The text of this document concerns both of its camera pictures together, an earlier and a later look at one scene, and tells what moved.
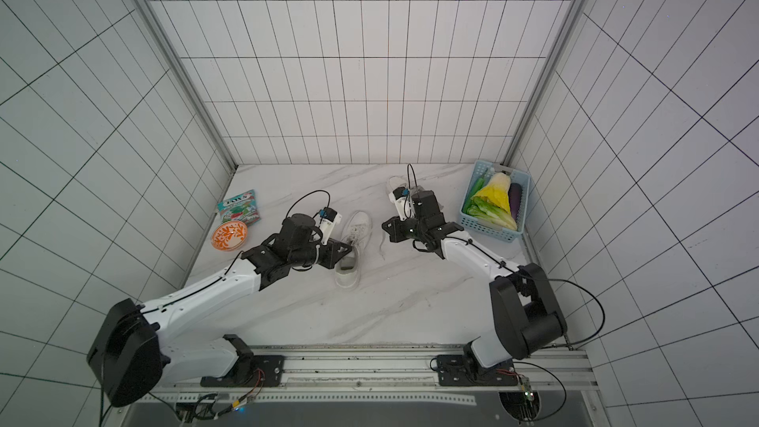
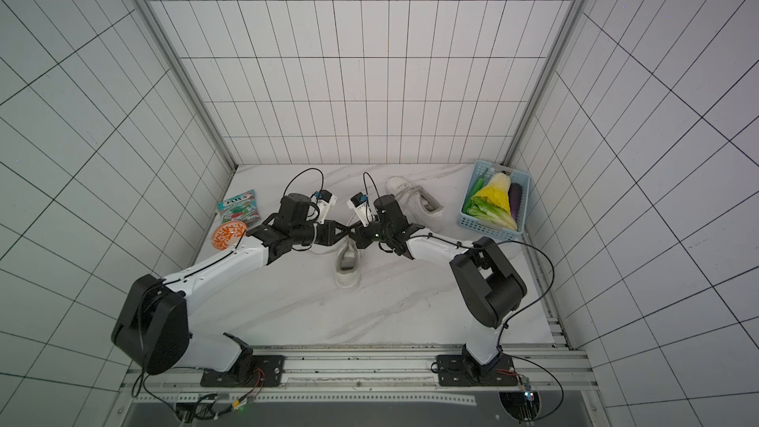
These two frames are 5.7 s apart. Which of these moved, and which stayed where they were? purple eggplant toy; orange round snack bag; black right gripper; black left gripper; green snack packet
Moved: black left gripper; black right gripper
Stayed: green snack packet; purple eggplant toy; orange round snack bag
